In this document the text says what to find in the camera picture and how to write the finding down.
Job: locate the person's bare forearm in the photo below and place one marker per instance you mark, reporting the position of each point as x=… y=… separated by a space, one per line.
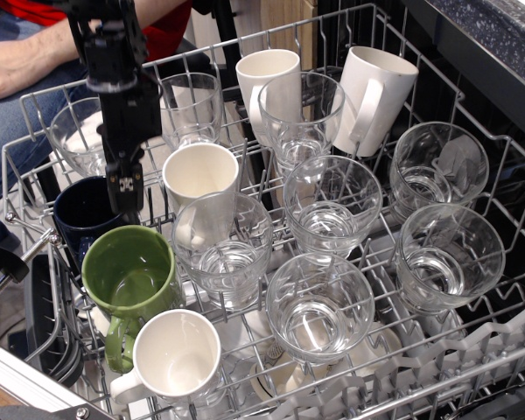
x=55 y=45

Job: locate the white mug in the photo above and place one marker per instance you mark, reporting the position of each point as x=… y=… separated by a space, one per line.
x=176 y=356
x=277 y=73
x=376 y=84

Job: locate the white mug front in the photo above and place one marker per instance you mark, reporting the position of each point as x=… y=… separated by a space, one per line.
x=176 y=356

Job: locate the clear glass centre left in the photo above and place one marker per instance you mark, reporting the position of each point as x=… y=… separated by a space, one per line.
x=223 y=240

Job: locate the clear glass right lower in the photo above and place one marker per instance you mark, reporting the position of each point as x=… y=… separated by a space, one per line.
x=446 y=256

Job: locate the grey wire dishwasher rack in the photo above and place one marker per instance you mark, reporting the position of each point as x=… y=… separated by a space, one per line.
x=417 y=367

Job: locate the clear glass back middle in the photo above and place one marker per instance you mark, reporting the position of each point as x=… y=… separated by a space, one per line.
x=191 y=109

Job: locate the dark blue ceramic mug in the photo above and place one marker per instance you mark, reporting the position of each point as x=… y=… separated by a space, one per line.
x=82 y=213

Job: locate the white mug back right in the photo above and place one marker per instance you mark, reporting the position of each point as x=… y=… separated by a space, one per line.
x=376 y=84

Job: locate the clear glass back left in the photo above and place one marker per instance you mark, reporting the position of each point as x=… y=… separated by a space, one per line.
x=74 y=135

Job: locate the white mug back centre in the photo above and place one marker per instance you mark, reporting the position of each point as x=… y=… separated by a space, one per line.
x=277 y=73

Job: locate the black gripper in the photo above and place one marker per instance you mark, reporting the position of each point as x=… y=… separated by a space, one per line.
x=130 y=117

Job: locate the white plate lower rack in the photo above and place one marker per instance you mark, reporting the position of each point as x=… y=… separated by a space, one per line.
x=289 y=372

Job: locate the green ceramic mug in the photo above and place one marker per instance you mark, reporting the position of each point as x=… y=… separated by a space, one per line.
x=130 y=273

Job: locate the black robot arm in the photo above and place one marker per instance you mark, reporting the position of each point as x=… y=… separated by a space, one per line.
x=113 y=48

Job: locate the clear glass front centre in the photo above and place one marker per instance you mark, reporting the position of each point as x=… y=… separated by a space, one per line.
x=319 y=307

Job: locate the tall clear glass back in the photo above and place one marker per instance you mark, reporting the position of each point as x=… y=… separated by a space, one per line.
x=301 y=114

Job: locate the person's hand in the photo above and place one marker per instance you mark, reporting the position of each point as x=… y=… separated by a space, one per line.
x=16 y=63

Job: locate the cream mug centre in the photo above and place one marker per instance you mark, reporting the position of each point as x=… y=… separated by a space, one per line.
x=200 y=180

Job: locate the clear glass right upper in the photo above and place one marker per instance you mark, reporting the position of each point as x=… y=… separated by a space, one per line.
x=435 y=162

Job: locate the black clamp with metal rod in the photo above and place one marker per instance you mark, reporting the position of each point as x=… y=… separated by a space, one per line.
x=14 y=268

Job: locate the dark speckled countertop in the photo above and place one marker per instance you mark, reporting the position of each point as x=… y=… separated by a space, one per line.
x=485 y=41

